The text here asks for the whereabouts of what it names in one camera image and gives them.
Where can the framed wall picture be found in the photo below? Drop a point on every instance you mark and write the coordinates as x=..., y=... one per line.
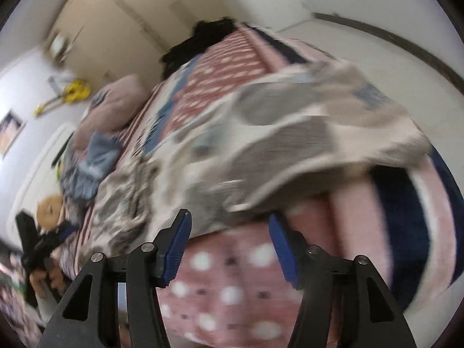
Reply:
x=9, y=132

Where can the white bed headboard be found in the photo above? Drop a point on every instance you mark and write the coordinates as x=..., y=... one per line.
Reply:
x=40, y=166

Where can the green plush toy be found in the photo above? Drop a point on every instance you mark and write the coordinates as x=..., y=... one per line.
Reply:
x=59, y=174

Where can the yellow ukulele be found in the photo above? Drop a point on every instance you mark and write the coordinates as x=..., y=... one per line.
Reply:
x=74, y=90

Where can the black clothing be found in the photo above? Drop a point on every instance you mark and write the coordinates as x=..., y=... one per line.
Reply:
x=195, y=43

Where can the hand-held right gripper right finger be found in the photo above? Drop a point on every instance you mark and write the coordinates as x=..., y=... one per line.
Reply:
x=284, y=253

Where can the white door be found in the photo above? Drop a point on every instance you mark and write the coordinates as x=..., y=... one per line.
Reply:
x=261, y=0

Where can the blue jeans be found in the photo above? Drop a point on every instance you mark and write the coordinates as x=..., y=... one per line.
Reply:
x=101, y=156

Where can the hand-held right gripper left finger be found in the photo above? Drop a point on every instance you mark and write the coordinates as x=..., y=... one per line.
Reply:
x=177, y=250

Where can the person's left hand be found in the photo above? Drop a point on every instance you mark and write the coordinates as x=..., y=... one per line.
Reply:
x=56, y=279

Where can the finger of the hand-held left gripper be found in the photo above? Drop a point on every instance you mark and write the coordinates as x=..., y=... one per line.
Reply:
x=67, y=229

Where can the pink striped quilt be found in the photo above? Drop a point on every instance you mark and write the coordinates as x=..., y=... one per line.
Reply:
x=116, y=105

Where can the beige bear-print blanket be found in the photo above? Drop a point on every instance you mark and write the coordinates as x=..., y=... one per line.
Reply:
x=290, y=134

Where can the striped polka dot bed sheet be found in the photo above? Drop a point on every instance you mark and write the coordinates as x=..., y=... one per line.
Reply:
x=235, y=279

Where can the dark baseboard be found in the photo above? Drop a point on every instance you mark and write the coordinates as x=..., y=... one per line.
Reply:
x=398, y=41

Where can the beige wooden wardrobe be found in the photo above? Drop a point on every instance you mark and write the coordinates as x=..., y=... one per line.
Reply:
x=119, y=25

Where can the tan plush toy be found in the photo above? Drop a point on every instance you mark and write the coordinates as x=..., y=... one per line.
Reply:
x=50, y=208

